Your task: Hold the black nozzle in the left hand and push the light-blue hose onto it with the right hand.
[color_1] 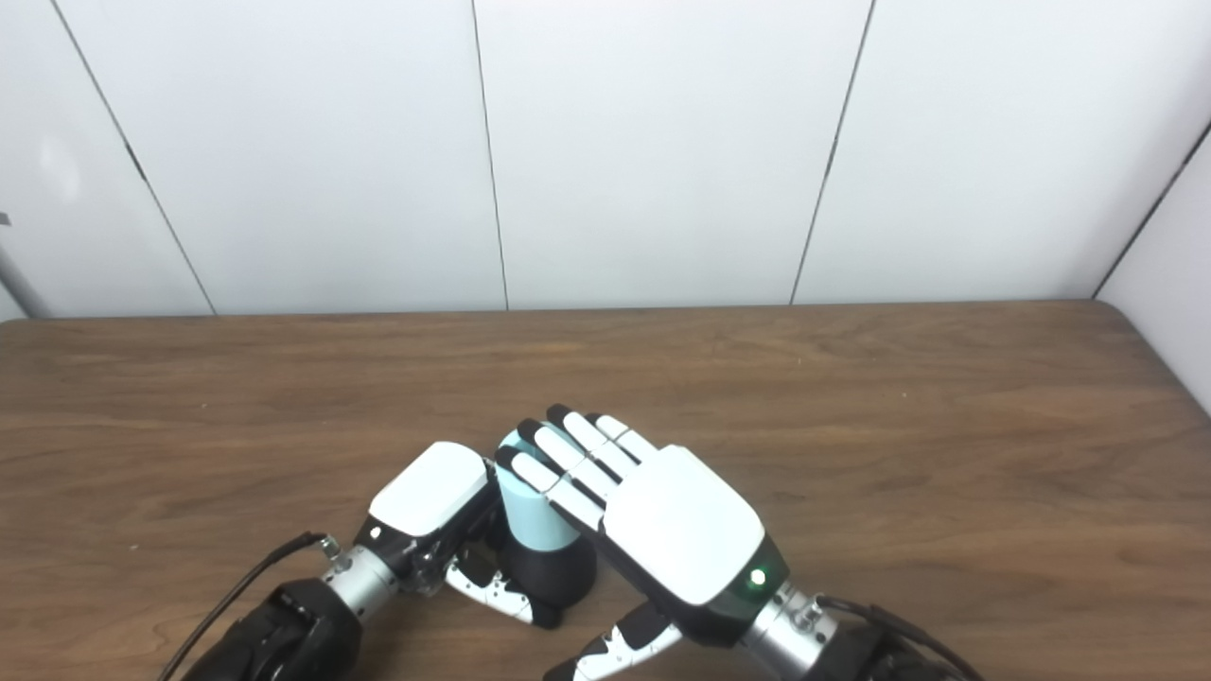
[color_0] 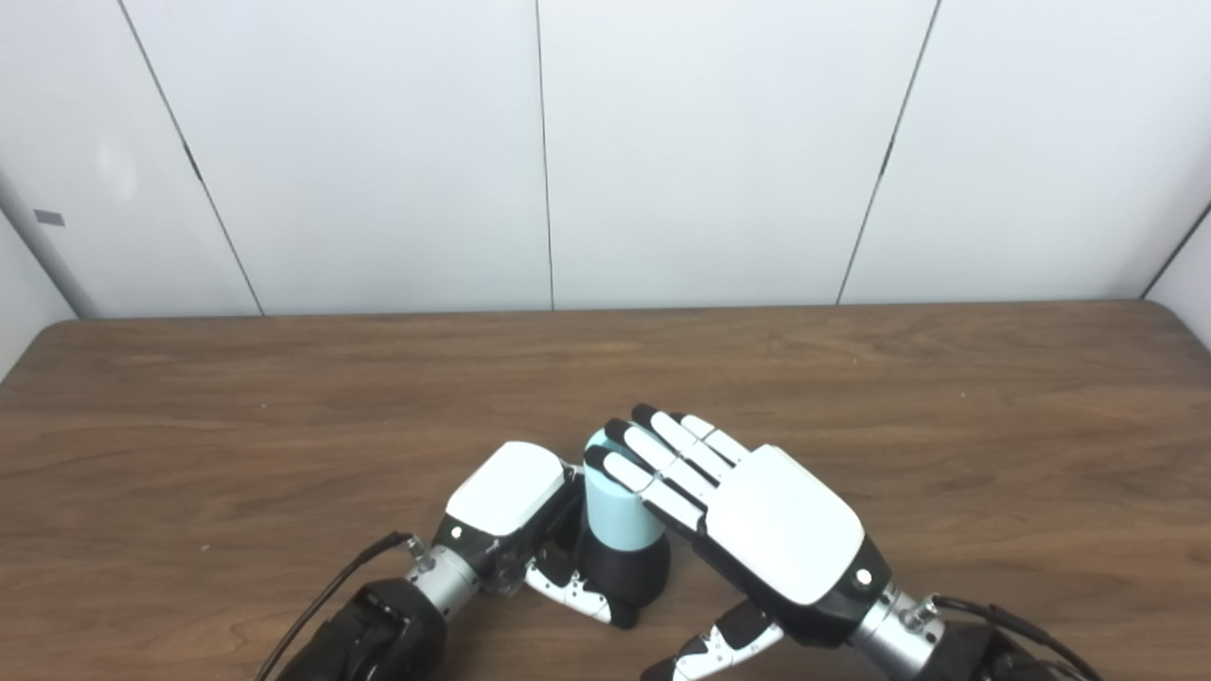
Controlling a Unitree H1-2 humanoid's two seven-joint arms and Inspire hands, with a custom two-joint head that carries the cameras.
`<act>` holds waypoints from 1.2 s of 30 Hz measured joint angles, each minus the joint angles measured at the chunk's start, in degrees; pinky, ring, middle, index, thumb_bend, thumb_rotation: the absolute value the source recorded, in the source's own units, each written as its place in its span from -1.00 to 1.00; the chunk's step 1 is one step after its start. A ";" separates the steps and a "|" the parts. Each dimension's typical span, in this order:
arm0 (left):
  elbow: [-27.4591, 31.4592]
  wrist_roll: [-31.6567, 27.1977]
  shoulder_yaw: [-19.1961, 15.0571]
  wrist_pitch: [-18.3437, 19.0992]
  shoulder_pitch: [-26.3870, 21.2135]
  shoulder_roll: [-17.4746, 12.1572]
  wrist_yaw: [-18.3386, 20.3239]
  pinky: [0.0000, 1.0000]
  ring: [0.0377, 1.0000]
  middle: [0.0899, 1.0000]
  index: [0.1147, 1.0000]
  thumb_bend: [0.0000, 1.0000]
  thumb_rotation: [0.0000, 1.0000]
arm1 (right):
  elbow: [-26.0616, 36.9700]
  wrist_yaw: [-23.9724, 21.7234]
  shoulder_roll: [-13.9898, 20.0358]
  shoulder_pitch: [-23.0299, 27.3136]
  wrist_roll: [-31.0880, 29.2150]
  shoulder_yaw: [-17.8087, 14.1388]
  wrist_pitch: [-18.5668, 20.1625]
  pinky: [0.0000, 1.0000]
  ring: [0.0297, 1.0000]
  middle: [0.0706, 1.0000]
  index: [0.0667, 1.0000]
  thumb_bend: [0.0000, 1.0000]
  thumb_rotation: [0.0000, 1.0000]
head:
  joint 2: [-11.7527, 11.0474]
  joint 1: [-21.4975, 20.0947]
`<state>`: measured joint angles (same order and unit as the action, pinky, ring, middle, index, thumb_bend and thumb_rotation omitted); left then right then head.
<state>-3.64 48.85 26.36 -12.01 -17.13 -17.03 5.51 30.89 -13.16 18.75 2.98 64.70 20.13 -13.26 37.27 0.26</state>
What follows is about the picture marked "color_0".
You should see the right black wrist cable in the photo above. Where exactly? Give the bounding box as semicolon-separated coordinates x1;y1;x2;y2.
932;594;1104;681

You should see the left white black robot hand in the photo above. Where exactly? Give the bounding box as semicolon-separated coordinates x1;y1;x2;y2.
435;441;640;630

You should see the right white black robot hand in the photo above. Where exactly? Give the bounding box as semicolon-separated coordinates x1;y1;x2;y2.
584;404;892;681

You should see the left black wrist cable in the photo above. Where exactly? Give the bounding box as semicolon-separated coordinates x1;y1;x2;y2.
254;531;418;681

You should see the black funnel-shaped nozzle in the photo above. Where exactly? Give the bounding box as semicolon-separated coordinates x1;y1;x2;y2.
577;532;672;612

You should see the light-blue short hose tube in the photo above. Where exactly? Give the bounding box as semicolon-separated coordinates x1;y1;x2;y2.
582;428;668;550

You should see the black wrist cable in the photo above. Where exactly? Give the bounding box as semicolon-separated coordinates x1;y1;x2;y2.
932;594;1104;681
254;531;418;681

